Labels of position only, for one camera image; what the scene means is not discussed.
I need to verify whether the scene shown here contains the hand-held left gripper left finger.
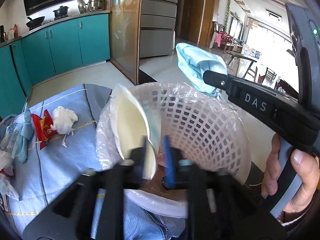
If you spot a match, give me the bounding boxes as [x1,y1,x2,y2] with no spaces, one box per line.
[24,136,148,240]

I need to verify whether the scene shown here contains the light blue fluffy cloth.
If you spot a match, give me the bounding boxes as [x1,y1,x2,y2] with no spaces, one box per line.
[14,107,35,162]

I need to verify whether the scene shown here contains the flat screen television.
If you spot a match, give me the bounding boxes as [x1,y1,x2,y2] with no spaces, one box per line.
[229,16,244,41]

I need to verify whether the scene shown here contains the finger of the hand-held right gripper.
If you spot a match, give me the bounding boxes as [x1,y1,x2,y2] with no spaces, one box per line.
[203,70,299,130]

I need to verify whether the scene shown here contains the green hanging vine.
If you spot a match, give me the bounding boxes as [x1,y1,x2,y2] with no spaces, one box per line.
[224,0,232,31]

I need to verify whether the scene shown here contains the clear plastic bag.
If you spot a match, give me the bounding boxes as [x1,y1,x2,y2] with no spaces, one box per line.
[0,114,25,155]

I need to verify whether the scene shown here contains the wooden dining table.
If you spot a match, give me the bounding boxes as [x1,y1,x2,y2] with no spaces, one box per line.
[226,50,258,78]

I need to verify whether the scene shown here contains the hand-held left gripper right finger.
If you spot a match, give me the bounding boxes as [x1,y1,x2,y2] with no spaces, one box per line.
[162,135,288,240]

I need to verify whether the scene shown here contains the blue striped cloth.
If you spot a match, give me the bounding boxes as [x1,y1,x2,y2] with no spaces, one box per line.
[0,84,188,240]

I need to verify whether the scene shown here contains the crumpled white tissue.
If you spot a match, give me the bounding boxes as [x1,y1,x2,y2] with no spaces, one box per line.
[51,106,79,147]

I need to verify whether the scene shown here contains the black cooking pot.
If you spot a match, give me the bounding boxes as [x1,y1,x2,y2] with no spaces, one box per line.
[53,5,69,19]

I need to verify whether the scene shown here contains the white mesh plastic basket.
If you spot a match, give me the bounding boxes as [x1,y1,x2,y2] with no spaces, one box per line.
[96,81,253,218]

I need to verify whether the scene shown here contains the grey refrigerator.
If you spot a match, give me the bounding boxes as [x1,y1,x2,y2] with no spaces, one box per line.
[139,0,179,59]

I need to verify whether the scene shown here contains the teal kitchen cabinets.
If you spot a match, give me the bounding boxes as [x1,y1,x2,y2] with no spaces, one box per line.
[0,12,111,120]

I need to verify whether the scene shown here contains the blue face mask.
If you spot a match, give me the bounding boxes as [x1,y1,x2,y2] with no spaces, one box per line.
[175,42,228,98]

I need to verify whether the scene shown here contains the steel stock pot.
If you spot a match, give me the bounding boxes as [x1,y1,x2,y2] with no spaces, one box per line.
[87,0,105,11]

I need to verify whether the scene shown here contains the crumpled clear plastic wrapper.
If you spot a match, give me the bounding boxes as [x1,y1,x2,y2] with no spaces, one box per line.
[0,172,22,202]

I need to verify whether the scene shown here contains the person's right hand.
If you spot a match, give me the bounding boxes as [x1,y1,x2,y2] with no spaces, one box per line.
[261,134,320,215]

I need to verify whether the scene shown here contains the pink cloth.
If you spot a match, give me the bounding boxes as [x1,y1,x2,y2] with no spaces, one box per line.
[211,31,223,48]

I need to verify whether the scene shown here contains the brown wooden door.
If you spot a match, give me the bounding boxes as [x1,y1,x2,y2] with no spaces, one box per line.
[180,0,205,47]

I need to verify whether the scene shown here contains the black wok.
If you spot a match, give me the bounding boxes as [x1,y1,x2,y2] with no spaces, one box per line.
[26,16,46,29]

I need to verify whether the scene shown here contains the wall air conditioner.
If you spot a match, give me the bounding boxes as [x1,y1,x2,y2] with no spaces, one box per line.
[265,9,283,22]

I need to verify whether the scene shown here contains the red snack wrapper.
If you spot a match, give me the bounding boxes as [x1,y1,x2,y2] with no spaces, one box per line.
[31,109,54,150]

